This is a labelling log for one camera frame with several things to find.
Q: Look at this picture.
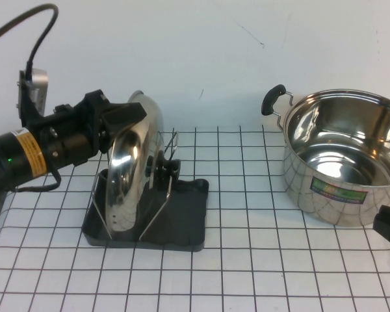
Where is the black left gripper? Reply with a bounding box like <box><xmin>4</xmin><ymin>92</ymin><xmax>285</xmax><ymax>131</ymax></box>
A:
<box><xmin>40</xmin><ymin>90</ymin><xmax>148</xmax><ymax>170</ymax></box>

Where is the stainless steel lid black knob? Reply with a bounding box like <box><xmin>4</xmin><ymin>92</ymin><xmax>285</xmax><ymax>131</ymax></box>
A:
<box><xmin>106</xmin><ymin>90</ymin><xmax>179</xmax><ymax>242</ymax></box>

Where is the white black-grid tablecloth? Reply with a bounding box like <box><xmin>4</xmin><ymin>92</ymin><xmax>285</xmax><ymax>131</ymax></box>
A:
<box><xmin>0</xmin><ymin>125</ymin><xmax>390</xmax><ymax>312</ymax></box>

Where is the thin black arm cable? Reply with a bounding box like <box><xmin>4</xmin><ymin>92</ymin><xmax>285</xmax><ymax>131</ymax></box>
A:
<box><xmin>11</xmin><ymin>167</ymin><xmax>62</xmax><ymax>193</ymax></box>

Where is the stainless steel pot black handle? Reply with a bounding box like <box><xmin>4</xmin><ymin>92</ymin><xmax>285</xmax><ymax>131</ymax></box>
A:
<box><xmin>261</xmin><ymin>84</ymin><xmax>390</xmax><ymax>227</ymax></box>

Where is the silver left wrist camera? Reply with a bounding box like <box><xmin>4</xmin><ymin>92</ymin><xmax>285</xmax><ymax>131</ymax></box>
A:
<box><xmin>16</xmin><ymin>67</ymin><xmax>50</xmax><ymax>129</ymax></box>

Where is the black tray wire lid rack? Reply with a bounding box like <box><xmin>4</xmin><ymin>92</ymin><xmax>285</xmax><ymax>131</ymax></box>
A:
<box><xmin>81</xmin><ymin>129</ymin><xmax>211</xmax><ymax>254</ymax></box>

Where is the thick black camera cable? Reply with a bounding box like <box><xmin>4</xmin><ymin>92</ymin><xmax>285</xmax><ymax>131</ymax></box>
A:
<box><xmin>0</xmin><ymin>3</ymin><xmax>59</xmax><ymax>77</ymax></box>

